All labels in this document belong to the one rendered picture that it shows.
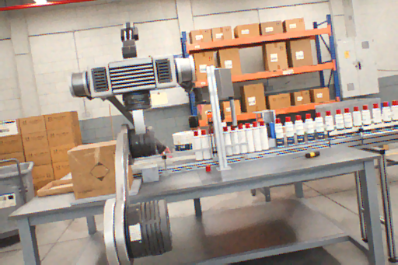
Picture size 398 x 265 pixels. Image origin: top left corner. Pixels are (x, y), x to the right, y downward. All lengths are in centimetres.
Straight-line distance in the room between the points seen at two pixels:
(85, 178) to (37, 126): 358
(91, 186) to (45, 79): 521
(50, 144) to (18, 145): 46
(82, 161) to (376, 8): 731
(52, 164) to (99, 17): 302
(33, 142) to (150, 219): 445
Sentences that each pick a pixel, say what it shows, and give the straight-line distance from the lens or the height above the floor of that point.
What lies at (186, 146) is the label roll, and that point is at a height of 92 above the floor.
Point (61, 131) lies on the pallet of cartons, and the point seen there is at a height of 110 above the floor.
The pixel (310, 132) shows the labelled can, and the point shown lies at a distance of 242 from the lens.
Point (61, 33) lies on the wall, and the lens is 701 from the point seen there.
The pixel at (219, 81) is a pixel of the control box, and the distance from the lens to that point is 208.
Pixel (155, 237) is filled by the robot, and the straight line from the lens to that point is 113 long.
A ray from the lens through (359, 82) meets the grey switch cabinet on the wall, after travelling 738.
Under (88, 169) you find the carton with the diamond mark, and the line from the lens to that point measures 190.
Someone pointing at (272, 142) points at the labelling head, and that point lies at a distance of 239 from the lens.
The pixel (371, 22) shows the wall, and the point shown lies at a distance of 814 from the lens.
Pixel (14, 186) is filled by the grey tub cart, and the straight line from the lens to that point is 409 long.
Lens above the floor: 130
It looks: 3 degrees down
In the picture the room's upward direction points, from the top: 8 degrees counter-clockwise
